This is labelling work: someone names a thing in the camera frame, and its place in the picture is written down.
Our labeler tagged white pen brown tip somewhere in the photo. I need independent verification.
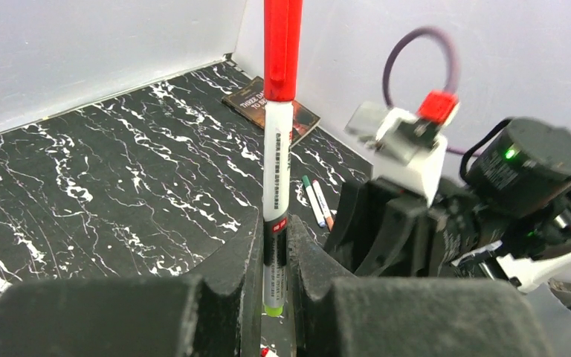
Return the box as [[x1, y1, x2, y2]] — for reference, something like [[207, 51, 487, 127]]
[[312, 180, 334, 231]]

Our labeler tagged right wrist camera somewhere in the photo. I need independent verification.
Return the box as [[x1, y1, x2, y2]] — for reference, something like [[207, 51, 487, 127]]
[[344, 91, 459, 206]]

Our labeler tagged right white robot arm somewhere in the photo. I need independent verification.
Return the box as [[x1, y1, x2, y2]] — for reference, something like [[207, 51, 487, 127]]
[[324, 117, 571, 288]]

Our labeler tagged dark paperback book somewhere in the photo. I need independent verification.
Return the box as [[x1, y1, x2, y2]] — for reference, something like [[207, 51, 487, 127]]
[[222, 76, 320, 148]]

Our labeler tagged white pen green cap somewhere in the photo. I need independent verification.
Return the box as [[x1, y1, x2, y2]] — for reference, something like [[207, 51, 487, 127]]
[[302, 176, 326, 228]]

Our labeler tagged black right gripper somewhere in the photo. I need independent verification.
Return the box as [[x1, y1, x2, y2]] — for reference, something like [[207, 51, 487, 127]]
[[323, 178, 508, 277]]

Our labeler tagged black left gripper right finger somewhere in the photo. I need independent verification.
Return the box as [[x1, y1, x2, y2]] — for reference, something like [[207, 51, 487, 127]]
[[288, 215, 554, 356]]

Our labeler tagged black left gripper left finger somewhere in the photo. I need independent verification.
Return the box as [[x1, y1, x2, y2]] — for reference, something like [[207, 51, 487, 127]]
[[0, 212, 262, 356]]

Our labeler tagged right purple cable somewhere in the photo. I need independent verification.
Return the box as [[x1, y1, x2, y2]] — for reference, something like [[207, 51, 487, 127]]
[[381, 26, 483, 158]]

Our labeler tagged red pen cap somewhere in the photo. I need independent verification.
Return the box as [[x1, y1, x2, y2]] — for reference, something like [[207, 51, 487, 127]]
[[263, 0, 303, 102]]

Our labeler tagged white marker pen yellow end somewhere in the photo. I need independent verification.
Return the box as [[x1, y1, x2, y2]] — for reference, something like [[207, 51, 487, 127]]
[[262, 106, 292, 317]]

